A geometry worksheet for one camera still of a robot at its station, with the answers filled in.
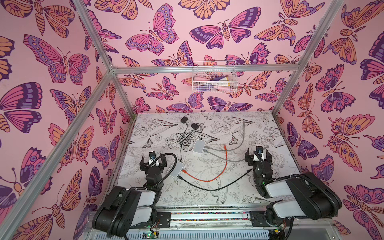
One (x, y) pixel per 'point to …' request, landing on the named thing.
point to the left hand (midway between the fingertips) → (152, 153)
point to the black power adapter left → (184, 120)
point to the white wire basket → (214, 77)
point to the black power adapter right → (195, 126)
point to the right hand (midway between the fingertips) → (258, 148)
